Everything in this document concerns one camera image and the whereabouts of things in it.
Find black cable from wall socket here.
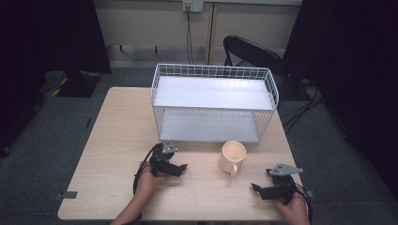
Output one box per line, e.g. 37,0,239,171
185,5,195,66

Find black stand base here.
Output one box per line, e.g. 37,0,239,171
55,68,101,98

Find black curtain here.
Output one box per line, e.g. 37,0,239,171
282,0,398,201

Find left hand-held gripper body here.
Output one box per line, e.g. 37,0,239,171
149,141,178,176

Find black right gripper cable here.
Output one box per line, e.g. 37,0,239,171
294,189,314,225

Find person's left hand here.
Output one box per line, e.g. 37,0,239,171
135,161,170,197

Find black floor cables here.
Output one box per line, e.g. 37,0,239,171
281,82,325,136

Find cream ceramic mug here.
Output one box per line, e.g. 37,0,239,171
218,140,247,176

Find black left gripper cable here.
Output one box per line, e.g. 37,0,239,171
132,143,163,195

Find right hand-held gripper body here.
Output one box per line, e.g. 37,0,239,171
260,162,304,204

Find white wall socket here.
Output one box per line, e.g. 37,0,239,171
182,0,205,14

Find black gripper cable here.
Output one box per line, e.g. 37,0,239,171
294,189,314,225
132,143,163,195

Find black office chair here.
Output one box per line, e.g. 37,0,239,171
222,35,287,78

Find person's right hand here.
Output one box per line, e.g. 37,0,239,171
276,194,312,225

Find yellow black floor tape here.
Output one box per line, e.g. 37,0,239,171
51,72,101,98

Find white wire two-tier shelf rack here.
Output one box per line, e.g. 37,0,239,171
150,63,280,144

